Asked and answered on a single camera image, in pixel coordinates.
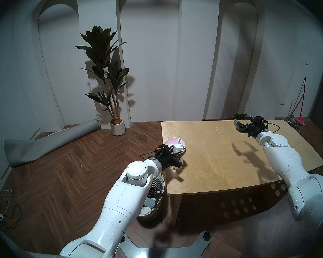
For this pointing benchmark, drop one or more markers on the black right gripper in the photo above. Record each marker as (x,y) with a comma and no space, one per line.
(254,125)

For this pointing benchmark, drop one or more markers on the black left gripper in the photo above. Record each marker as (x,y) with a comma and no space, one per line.
(165,156)

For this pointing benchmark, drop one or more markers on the white pump bottle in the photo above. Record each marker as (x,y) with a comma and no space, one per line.
(179,146)

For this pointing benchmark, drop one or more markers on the pink bowl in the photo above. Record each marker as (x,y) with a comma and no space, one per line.
(170,142)

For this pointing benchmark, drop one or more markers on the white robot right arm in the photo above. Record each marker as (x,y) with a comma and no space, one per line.
(290,163)

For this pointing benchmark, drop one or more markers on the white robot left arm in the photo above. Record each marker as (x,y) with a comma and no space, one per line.
(123,201)

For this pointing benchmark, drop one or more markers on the woven wicker basket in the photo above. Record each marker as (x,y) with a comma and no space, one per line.
(157,187)

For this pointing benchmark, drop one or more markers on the small green leafy plant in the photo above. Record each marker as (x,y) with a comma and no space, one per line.
(240,116)

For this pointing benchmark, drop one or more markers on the light wooden table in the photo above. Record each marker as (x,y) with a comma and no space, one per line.
(218,158)

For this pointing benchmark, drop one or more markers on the grey dustpan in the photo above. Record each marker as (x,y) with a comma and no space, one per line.
(294,121)

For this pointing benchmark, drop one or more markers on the black base knob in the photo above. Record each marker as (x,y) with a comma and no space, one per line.
(206,236)

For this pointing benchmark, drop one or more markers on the tall potted plant white pot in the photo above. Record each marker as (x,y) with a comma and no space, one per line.
(103,61)

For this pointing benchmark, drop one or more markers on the rolled grey carpet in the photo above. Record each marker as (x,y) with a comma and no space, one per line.
(43,144)

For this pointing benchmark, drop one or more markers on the white power strip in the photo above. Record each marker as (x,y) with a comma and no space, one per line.
(0,219)

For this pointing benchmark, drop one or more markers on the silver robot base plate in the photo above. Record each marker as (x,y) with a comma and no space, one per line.
(161,252)

